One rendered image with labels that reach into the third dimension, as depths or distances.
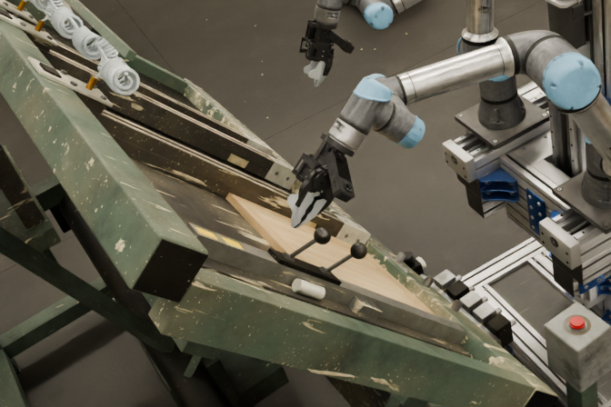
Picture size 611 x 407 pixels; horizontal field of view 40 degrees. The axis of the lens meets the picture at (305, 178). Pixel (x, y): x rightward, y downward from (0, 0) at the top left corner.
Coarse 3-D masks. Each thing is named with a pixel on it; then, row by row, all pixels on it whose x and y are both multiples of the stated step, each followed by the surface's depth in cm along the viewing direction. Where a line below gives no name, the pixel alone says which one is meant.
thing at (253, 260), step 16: (192, 224) 165; (208, 240) 164; (224, 240) 168; (208, 256) 166; (224, 256) 168; (240, 256) 170; (256, 256) 172; (256, 272) 174; (272, 272) 177; (288, 272) 179; (336, 288) 189; (352, 288) 194; (384, 304) 201; (400, 304) 208; (400, 320) 207; (416, 320) 210; (432, 320) 214; (448, 320) 225; (448, 336) 220; (464, 336) 224
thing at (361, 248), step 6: (354, 246) 182; (360, 246) 182; (354, 252) 182; (360, 252) 182; (366, 252) 183; (348, 258) 185; (360, 258) 183; (336, 264) 186; (324, 270) 187; (330, 270) 187
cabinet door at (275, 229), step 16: (240, 208) 218; (256, 208) 225; (256, 224) 211; (272, 224) 219; (288, 224) 231; (304, 224) 242; (272, 240) 205; (288, 240) 214; (304, 240) 224; (336, 240) 250; (304, 256) 207; (320, 256) 218; (336, 256) 230; (368, 256) 255; (336, 272) 212; (352, 272) 223; (368, 272) 235; (384, 272) 247; (368, 288) 216; (384, 288) 227; (400, 288) 239; (416, 304) 232
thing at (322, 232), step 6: (318, 228) 175; (324, 228) 175; (318, 234) 174; (324, 234) 174; (330, 234) 175; (312, 240) 177; (318, 240) 174; (324, 240) 174; (306, 246) 177; (294, 252) 179; (300, 252) 178; (288, 258) 179; (294, 258) 180
